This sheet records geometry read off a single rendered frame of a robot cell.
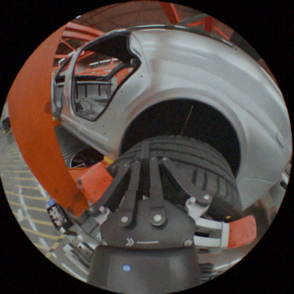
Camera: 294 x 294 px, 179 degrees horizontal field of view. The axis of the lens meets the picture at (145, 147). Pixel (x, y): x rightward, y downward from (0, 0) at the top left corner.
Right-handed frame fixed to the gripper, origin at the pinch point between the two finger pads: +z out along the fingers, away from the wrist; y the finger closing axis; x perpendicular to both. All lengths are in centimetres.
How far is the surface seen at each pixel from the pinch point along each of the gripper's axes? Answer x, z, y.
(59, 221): -38, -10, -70
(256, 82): 20, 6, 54
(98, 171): -0.6, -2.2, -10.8
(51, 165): 1.6, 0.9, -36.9
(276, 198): -136, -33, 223
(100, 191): -4.1, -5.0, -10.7
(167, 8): 147, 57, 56
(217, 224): -13.1, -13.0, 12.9
